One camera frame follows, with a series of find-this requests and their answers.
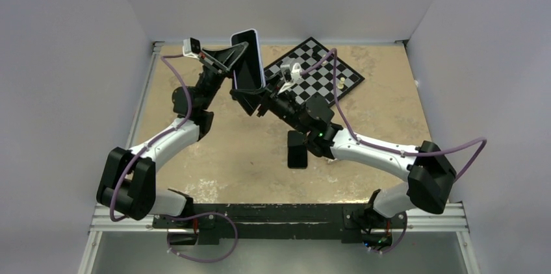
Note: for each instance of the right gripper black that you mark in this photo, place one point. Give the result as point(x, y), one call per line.
point(251, 102)

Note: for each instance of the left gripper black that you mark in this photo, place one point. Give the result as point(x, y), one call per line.
point(221, 61)

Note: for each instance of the black phone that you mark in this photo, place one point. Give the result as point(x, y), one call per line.
point(297, 153)

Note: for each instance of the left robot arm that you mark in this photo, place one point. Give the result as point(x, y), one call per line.
point(128, 186)

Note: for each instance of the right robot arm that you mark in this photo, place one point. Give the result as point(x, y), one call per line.
point(427, 175)

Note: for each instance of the black white chessboard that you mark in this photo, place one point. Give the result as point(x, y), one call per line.
point(319, 81)

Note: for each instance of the white chess piece front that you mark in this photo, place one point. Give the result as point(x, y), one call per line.
point(341, 82)

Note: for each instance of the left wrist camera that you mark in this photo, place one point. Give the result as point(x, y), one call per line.
point(191, 48)

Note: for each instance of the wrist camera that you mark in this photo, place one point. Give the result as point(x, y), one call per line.
point(191, 48)
point(291, 72)

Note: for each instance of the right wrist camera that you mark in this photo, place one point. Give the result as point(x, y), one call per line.
point(291, 72)

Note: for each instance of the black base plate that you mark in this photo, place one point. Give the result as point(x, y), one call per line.
point(345, 222)

